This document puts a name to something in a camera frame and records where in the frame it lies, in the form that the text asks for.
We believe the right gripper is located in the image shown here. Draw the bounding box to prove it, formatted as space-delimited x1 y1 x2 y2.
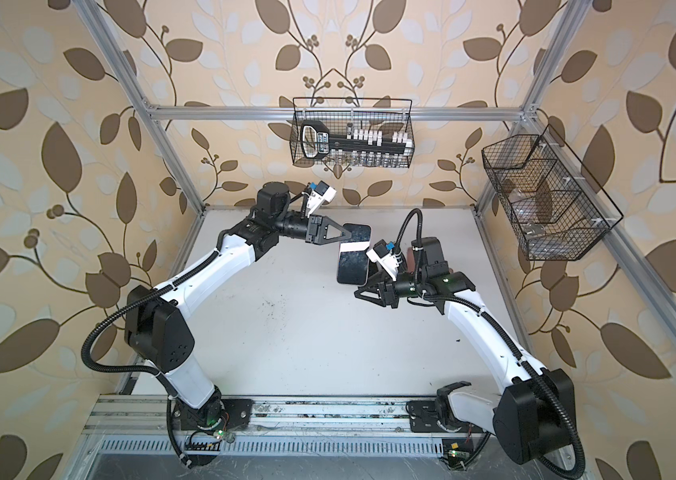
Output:
355 269 426 309

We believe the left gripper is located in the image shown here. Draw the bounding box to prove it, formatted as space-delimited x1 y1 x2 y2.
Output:
270 213 351 246

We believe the phone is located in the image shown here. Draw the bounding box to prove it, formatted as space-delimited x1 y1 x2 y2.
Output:
336 223 372 286

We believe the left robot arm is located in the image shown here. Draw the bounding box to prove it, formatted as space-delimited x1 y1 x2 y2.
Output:
81 181 351 421

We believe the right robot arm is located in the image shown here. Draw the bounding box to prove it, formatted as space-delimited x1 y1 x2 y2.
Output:
349 208 586 479

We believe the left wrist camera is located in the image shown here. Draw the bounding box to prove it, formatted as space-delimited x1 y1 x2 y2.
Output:
306 181 337 217

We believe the socket set on black rail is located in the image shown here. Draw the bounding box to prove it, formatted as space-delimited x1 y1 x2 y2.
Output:
291 120 415 161

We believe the back wire basket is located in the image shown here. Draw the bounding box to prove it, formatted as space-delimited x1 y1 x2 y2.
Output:
289 95 416 169

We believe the wire basket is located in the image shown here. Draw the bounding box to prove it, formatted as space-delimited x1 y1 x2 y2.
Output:
289 95 416 169
481 125 624 261

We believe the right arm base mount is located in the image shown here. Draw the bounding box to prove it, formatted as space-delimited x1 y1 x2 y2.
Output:
405 398 492 471

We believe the right wire basket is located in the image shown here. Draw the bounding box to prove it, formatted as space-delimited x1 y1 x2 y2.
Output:
481 125 624 261

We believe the aluminium frame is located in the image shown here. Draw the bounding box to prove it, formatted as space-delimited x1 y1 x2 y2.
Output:
61 0 676 480

